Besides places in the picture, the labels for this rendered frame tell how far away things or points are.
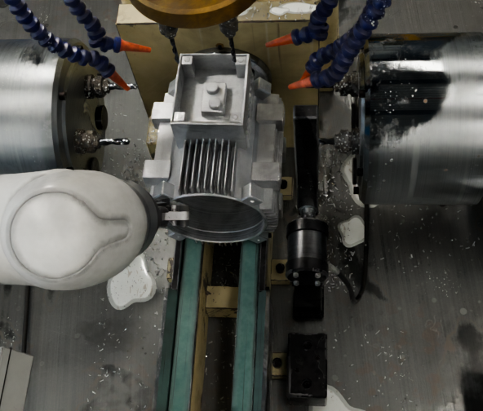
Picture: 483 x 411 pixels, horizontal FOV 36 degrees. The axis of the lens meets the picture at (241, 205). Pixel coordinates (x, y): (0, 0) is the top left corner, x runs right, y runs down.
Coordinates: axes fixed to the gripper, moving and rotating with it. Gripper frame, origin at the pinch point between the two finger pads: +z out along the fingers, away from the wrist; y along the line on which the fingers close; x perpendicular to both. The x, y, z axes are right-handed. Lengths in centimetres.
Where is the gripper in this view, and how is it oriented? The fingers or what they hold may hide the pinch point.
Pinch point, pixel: (158, 209)
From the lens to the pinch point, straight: 101.1
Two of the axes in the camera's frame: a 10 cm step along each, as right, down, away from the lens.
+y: -9.9, -0.1, 1.0
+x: 0.0, 10.0, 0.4
